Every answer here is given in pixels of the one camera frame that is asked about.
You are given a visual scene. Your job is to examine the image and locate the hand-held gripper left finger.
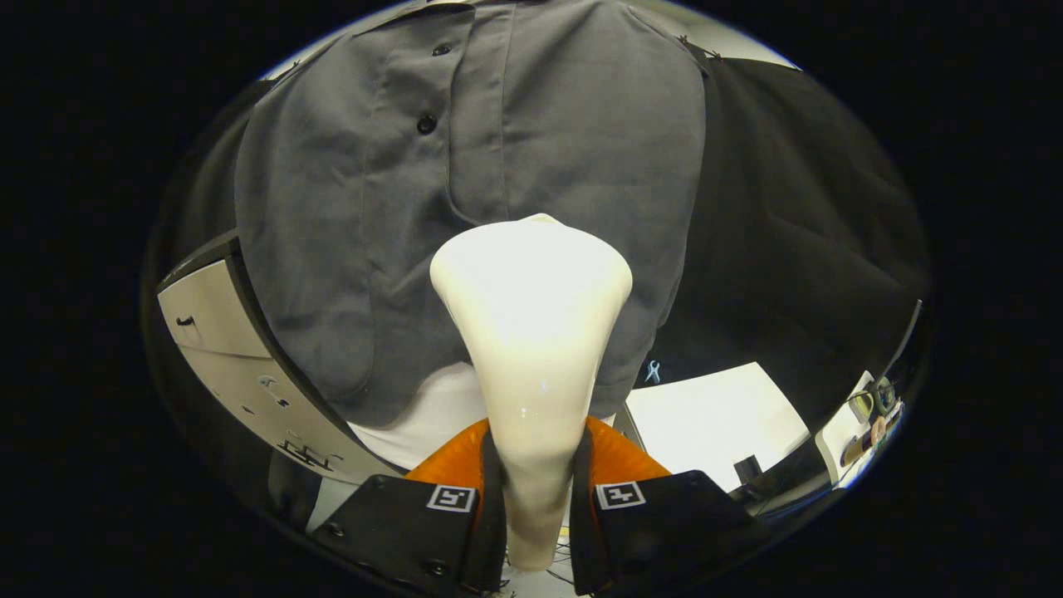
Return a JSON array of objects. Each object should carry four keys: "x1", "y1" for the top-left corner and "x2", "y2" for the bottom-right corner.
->
[{"x1": 311, "y1": 418, "x2": 507, "y2": 597}]

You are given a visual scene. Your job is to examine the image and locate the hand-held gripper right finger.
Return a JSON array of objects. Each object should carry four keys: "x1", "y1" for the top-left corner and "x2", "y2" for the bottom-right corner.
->
[{"x1": 569, "y1": 415, "x2": 769, "y2": 597}]

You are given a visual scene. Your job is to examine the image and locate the white garment steamer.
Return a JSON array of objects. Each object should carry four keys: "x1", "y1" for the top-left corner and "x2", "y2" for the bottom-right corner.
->
[{"x1": 429, "y1": 213, "x2": 634, "y2": 574}]

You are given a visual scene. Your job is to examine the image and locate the grey button-up shirt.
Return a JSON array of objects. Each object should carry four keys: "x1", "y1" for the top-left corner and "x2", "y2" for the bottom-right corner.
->
[{"x1": 235, "y1": 0, "x2": 707, "y2": 429}]

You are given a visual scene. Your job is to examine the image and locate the white mannequin torso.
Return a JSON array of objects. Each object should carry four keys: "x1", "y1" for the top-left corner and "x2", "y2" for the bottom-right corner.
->
[{"x1": 349, "y1": 361, "x2": 620, "y2": 472}]

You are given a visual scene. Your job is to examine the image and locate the white table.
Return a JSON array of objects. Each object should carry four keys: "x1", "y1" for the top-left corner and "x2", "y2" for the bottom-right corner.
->
[{"x1": 625, "y1": 361, "x2": 811, "y2": 493}]

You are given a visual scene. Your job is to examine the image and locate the grey cabinet with dark top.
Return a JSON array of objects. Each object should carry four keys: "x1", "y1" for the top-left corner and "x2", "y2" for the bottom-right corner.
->
[{"x1": 156, "y1": 233, "x2": 408, "y2": 487}]

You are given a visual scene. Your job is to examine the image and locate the black curved bar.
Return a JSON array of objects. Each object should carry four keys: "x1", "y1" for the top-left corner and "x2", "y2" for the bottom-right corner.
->
[{"x1": 880, "y1": 299, "x2": 923, "y2": 387}]

